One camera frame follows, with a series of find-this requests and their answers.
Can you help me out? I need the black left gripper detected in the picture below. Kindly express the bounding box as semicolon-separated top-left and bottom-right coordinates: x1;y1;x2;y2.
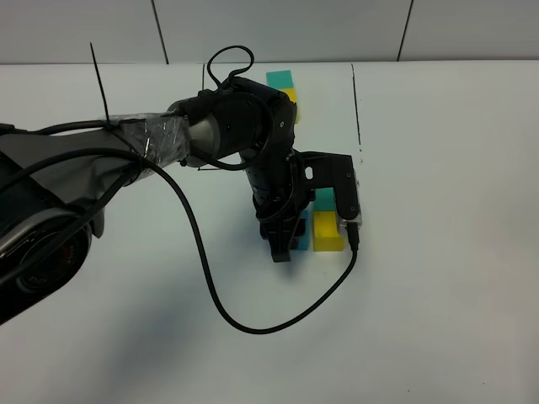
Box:
251;150;354;263

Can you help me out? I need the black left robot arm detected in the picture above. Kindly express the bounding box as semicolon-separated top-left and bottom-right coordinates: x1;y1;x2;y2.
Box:
1;76;360;322

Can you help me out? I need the green template cube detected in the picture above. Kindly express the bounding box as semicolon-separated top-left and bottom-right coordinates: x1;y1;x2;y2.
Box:
266;70;294;90

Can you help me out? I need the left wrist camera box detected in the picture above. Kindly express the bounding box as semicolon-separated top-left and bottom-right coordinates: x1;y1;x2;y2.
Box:
334;166;363;228

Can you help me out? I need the yellow template cube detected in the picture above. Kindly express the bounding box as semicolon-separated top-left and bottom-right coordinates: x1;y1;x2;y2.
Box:
280;88;301;124

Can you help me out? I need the black left camera cable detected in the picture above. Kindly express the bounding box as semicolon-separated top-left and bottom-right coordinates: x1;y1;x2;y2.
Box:
0;120;361;336

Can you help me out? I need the blue cube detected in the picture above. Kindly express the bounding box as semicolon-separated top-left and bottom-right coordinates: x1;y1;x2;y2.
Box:
291;209;312;251

